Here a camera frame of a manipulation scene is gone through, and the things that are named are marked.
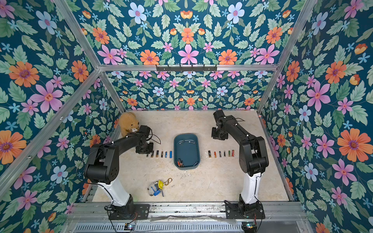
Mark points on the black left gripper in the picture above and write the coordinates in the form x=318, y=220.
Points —
x=150, y=151

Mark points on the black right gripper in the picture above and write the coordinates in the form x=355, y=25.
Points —
x=219, y=135

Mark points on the teal plastic storage box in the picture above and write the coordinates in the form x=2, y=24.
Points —
x=186, y=152

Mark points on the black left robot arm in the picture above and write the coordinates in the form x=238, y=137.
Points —
x=102, y=166

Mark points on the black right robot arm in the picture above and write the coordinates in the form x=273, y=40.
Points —
x=253, y=156

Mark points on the brown teddy bear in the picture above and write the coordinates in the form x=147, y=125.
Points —
x=128, y=123

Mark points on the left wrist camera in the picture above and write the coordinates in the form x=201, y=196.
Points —
x=145, y=131

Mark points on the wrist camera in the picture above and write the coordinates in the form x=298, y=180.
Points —
x=145, y=131
x=219, y=117

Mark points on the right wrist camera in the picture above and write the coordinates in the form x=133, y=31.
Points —
x=219, y=117

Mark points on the keychain toy with yellow cap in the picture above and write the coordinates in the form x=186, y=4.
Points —
x=157, y=188

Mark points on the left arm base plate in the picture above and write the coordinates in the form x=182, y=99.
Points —
x=129, y=212

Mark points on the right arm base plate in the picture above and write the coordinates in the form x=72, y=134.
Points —
x=244, y=211

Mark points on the black hook rail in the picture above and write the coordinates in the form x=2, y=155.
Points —
x=183, y=68

